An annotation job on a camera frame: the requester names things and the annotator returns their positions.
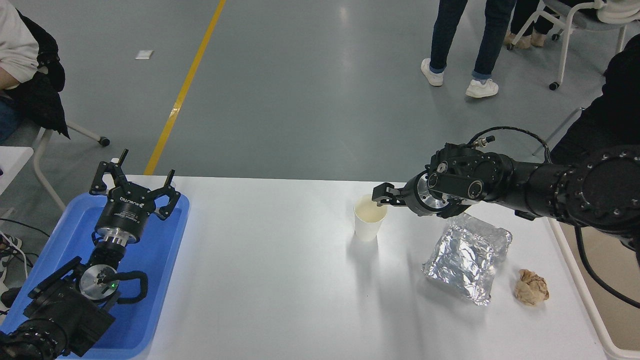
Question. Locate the walking person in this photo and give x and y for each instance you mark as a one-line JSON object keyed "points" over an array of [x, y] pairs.
{"points": [[487, 35]]}

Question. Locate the white-framed grey chair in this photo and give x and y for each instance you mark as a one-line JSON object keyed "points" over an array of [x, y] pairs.
{"points": [[567, 35]]}

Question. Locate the grey metal chair leg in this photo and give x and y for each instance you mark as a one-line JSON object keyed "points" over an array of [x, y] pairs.
{"points": [[560, 127]]}

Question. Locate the crumpled silver foil tray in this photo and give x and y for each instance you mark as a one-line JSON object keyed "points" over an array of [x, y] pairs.
{"points": [[465, 260]]}

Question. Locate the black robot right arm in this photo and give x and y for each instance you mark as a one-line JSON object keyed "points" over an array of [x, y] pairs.
{"points": [[550, 185]]}

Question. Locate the black and white shoe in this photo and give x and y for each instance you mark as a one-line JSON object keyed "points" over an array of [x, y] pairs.
{"points": [[7, 247]]}

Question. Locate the blue plastic tray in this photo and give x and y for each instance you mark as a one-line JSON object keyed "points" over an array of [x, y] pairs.
{"points": [[150, 260]]}

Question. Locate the crumpled tan paper ball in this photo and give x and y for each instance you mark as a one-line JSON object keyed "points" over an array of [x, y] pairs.
{"points": [[531, 289]]}

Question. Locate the small white side table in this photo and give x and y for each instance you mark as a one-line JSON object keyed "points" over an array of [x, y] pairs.
{"points": [[12, 165]]}

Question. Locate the large pale bin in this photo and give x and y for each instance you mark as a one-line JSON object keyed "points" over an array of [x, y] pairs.
{"points": [[607, 310]]}

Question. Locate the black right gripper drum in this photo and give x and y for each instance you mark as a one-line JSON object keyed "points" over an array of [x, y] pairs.
{"points": [[414, 196]]}

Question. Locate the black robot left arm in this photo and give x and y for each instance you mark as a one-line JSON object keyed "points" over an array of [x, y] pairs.
{"points": [[65, 310]]}

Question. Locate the seated person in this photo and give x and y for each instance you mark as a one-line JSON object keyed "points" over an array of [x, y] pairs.
{"points": [[620, 12], [42, 85]]}

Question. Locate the person in dark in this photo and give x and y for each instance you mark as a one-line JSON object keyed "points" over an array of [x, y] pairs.
{"points": [[615, 105]]}

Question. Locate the white paper cup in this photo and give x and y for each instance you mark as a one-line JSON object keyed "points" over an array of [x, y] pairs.
{"points": [[367, 222]]}

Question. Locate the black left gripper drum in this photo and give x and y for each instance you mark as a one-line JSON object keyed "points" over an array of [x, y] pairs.
{"points": [[125, 210]]}

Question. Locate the white-legged wheeled chair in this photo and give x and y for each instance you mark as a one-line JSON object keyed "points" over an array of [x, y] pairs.
{"points": [[42, 170]]}

